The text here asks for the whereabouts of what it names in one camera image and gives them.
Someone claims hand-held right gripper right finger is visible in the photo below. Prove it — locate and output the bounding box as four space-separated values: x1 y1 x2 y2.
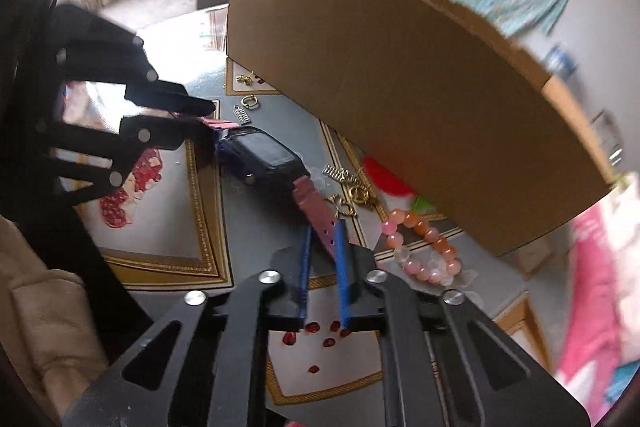
334 219 593 427

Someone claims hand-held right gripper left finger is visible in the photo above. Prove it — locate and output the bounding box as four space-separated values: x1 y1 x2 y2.
62 224 314 427

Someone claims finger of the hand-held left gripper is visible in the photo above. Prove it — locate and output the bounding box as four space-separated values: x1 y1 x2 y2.
36 114 217 206
32 4 217 116

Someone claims pink bead bracelet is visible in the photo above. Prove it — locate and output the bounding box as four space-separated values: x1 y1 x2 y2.
381 207 473 288

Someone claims pink strap wristwatch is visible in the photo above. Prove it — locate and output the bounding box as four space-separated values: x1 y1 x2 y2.
200 117 361 258

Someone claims brown cardboard box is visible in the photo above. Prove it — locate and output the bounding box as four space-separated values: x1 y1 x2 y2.
226 0 618 258

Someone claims silver comb clip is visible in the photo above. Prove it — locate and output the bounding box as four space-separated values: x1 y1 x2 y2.
322 164 358 182

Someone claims person's beige clothing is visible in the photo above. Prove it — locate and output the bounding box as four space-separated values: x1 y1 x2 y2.
0 217 111 418

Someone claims pink floral blanket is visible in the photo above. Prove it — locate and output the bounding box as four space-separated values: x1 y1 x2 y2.
550 172 640 408

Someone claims metal rack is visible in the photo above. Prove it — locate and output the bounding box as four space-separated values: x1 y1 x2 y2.
592 112 626 168

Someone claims blue water jug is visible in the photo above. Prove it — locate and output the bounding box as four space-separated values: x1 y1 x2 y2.
545 47 576 80

